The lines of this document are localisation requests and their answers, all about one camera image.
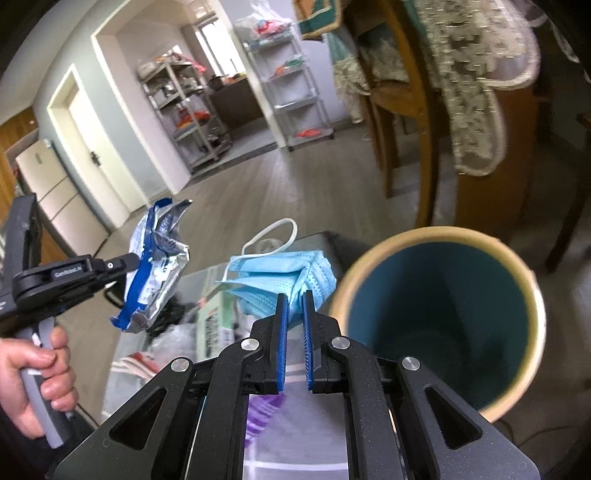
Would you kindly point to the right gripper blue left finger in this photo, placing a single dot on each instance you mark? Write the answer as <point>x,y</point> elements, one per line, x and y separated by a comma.
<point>280,328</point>

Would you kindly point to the teal trash bin cream rim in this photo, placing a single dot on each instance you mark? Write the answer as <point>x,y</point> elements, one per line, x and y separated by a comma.
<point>460,301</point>

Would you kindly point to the wooden dining chair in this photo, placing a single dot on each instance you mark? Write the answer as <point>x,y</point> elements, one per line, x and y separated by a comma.
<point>415,99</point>

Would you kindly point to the blue silver foil wrapper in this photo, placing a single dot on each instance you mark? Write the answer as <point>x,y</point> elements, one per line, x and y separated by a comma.
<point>162,258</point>

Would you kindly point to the purple spray bottle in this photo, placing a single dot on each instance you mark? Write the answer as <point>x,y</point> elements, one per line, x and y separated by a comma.
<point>261,411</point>

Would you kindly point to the clear crumpled plastic wrap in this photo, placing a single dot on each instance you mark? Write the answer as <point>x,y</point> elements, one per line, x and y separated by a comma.
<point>176,341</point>

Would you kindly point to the metal kitchen shelf rack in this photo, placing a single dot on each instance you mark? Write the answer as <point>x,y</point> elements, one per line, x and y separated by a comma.
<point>181,99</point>

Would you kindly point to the brown kitchen cabinet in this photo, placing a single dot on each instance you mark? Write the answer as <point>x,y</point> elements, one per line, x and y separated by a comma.
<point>234,103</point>

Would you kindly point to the white refrigerator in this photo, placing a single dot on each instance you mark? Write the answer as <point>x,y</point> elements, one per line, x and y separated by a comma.
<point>59,199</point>

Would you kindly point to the pink beige snack wrapper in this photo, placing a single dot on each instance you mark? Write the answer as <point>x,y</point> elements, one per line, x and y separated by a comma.
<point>138,364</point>

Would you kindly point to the light blue face mask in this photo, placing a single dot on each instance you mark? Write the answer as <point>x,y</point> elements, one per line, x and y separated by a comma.
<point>258,279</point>

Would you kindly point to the black plastic bag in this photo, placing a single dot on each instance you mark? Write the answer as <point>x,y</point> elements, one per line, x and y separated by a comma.
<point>171,314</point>

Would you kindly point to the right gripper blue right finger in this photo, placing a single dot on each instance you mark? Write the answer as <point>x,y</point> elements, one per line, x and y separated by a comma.
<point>309,342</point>

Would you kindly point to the white door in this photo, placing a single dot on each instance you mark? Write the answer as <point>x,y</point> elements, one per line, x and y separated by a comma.
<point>103,154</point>

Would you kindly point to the person's left hand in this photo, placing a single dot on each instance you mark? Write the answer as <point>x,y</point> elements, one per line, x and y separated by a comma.
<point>57,386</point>

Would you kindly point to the white rolling storage cart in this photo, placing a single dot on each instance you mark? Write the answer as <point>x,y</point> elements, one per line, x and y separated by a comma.
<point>290,87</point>

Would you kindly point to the green white medicine box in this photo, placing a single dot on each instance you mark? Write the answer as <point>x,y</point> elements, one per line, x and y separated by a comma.
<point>221,319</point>

